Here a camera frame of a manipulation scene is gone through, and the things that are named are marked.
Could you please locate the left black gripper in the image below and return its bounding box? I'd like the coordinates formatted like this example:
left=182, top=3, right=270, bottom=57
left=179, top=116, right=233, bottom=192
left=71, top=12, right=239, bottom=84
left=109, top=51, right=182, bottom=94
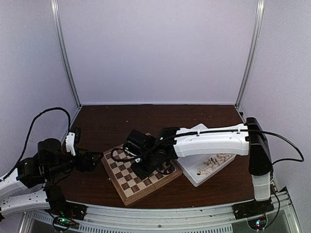
left=46, top=147, right=103, bottom=179

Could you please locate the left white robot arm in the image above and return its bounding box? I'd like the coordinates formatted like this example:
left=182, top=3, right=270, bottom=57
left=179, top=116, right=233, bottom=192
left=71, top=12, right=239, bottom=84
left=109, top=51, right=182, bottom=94
left=0, top=138, right=103, bottom=219

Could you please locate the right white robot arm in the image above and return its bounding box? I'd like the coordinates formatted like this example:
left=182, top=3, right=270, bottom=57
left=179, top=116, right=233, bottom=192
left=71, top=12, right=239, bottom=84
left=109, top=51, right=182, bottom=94
left=123, top=117, right=273, bottom=215

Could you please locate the white chess pieces pile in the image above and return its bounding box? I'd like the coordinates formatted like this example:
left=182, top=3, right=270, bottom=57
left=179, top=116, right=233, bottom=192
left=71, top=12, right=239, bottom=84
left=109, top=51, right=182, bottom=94
left=197, top=153, right=232, bottom=176

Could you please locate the white divided plastic tray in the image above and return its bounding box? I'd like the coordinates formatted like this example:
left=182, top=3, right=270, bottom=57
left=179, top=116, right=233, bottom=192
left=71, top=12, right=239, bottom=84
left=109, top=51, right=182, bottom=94
left=173, top=124, right=241, bottom=187

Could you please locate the wooden chessboard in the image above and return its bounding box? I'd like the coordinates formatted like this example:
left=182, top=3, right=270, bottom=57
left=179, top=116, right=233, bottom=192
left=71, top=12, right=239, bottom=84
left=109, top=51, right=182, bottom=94
left=102, top=150, right=182, bottom=205

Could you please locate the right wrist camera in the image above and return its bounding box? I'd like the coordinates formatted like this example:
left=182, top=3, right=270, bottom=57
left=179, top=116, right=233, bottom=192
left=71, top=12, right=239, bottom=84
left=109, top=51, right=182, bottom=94
left=122, top=130, right=156, bottom=156

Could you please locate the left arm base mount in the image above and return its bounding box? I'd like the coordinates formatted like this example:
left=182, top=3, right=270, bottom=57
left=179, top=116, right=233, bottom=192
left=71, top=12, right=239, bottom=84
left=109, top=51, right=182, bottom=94
left=45, top=201, right=87, bottom=220

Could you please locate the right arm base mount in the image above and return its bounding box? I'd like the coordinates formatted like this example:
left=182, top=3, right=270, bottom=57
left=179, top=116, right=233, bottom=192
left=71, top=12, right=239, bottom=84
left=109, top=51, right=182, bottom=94
left=232, top=198, right=275, bottom=220

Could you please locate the aluminium frame rail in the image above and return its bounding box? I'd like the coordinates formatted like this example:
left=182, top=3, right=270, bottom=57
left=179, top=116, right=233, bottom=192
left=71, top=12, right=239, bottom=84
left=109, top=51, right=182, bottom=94
left=24, top=189, right=299, bottom=233

